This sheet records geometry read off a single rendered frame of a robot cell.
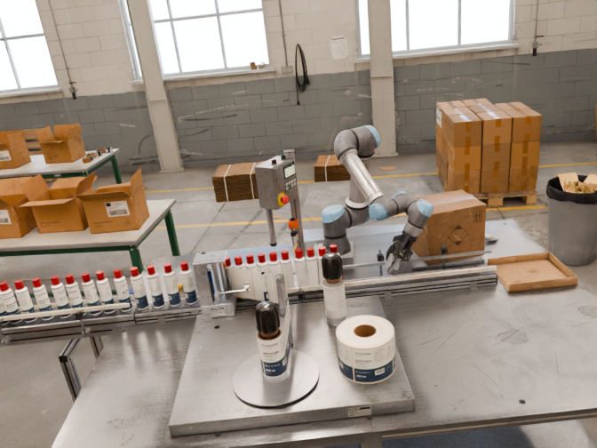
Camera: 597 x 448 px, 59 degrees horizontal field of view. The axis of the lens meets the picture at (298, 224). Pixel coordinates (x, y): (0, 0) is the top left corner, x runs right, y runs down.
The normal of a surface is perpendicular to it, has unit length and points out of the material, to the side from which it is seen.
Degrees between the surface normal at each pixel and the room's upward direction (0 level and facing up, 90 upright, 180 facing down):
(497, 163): 92
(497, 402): 0
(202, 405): 0
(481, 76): 90
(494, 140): 92
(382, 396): 0
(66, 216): 90
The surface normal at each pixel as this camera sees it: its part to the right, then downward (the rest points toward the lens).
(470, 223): 0.20, 0.35
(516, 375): -0.11, -0.92
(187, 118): -0.11, 0.39
